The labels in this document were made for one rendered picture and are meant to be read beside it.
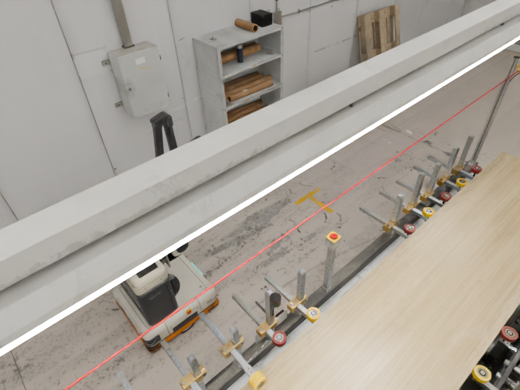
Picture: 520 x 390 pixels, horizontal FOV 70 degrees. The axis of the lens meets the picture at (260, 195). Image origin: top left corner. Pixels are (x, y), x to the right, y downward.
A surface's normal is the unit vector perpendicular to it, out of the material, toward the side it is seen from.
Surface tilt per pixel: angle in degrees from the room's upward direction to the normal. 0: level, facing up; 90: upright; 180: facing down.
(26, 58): 90
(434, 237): 0
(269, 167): 61
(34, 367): 0
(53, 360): 0
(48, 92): 90
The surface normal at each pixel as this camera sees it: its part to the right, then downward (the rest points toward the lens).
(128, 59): 0.66, 0.48
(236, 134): -0.04, -0.75
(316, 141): 0.56, 0.05
